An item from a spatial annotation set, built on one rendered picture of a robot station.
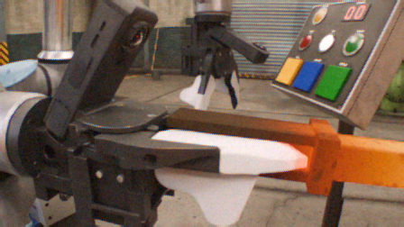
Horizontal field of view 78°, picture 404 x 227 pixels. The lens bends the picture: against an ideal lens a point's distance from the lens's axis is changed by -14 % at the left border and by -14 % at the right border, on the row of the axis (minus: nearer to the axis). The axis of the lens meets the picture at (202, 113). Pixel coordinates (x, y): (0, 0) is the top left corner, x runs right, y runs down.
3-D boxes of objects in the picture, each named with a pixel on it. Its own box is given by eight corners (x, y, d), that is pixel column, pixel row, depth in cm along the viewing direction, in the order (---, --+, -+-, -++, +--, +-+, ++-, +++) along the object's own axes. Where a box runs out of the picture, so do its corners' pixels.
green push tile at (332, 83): (332, 100, 53) (350, 67, 53) (312, 93, 60) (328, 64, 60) (338, 104, 54) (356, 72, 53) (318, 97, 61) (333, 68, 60)
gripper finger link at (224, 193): (295, 222, 18) (167, 200, 21) (309, 140, 17) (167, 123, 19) (294, 252, 15) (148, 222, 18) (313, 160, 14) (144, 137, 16)
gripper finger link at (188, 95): (176, 121, 54) (192, 78, 57) (202, 126, 51) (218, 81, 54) (167, 114, 52) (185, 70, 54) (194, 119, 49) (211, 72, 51)
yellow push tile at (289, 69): (287, 83, 72) (301, 59, 72) (274, 79, 79) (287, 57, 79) (292, 87, 73) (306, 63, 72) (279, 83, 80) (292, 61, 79)
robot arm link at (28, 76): (-11, 114, 66) (-18, 64, 62) (32, 104, 77) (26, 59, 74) (10, 121, 61) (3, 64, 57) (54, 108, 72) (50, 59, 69)
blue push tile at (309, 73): (307, 91, 63) (322, 62, 62) (291, 85, 70) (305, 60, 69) (312, 95, 63) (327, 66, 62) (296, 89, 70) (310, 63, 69)
